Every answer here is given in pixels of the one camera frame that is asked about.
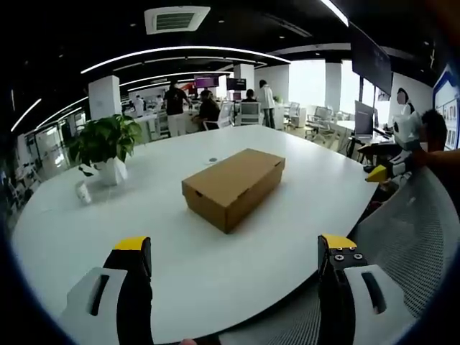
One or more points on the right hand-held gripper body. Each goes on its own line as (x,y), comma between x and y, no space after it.
(406,127)

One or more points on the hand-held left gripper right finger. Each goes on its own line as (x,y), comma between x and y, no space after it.
(334,298)

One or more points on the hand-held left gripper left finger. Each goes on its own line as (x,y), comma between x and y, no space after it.
(134,294)

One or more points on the brown cardboard shoe box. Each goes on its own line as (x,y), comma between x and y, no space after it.
(230,176)

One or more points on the person's left hand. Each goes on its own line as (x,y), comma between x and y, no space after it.
(188,341)

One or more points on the person's own head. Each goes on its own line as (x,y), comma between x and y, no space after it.
(435,127)

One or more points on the desk computer monitor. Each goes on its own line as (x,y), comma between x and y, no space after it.
(363,120)

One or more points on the grey mesh office chair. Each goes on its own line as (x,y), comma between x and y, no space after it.
(413,233)

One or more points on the row of white office chairs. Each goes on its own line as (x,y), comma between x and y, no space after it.
(323,120)

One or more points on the white paper cup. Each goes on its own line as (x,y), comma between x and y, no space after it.
(83,194)

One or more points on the short ceiling light strip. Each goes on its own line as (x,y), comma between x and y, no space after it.
(336,10)

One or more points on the white mesh-back office chair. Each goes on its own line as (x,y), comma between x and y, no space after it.
(250,113)

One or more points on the green potted plant white pot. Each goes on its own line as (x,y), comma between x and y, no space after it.
(108,138)

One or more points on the white square pillar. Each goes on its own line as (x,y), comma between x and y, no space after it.
(105,97)

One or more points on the long curved ceiling light strip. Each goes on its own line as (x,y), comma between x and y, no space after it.
(179,50)

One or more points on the white ceiling air vent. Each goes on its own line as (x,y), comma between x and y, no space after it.
(177,19)

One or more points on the blue framed wall poster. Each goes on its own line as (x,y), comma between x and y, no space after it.
(449,108)

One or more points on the large dark wall screen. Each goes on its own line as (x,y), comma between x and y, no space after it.
(372,59)

